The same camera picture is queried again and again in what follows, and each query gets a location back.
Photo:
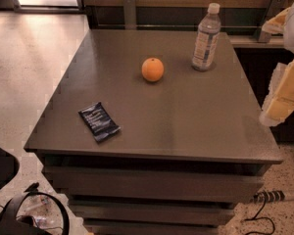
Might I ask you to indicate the orange fruit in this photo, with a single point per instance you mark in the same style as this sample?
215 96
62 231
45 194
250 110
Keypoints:
152 69

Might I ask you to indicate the clear plastic water bottle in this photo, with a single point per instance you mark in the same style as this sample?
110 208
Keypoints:
207 39

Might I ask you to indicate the dark blue snack packet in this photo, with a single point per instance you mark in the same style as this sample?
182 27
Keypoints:
99 122

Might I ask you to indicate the black chair seat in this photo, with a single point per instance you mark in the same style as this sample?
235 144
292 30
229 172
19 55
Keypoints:
9 167

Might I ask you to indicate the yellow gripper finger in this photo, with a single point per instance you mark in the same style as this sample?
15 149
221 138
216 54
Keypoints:
276 24
279 103

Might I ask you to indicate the right metal wall bracket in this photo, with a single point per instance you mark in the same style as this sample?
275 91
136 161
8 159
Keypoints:
274 7

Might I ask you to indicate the white power strip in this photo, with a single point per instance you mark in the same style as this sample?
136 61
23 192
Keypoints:
273 196

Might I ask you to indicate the left metal wall bracket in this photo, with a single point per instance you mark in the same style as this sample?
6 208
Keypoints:
129 13

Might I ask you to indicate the metal wall bracket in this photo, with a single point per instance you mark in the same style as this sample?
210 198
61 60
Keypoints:
129 13
274 7

